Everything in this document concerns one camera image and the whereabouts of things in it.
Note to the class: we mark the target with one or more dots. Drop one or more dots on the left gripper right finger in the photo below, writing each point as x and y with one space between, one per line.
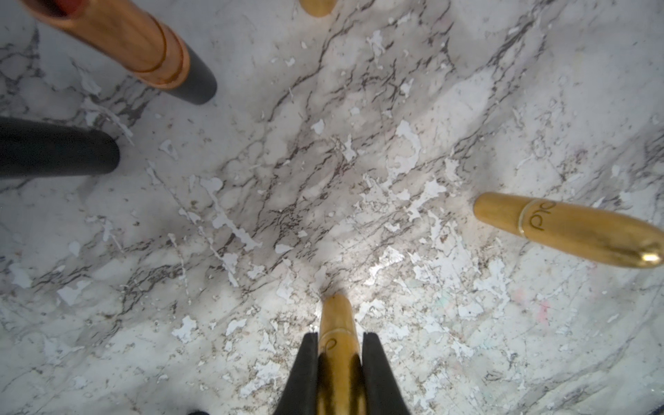
383 394

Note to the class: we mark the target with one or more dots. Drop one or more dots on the black lipstick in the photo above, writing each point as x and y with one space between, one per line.
136 40

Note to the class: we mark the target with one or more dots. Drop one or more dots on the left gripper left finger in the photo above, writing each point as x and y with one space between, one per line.
300 392

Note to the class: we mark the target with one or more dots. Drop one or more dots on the gold lipstick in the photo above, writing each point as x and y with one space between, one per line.
598 235
340 381

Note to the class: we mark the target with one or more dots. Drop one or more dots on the gold lipstick cap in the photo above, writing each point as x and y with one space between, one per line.
318 8

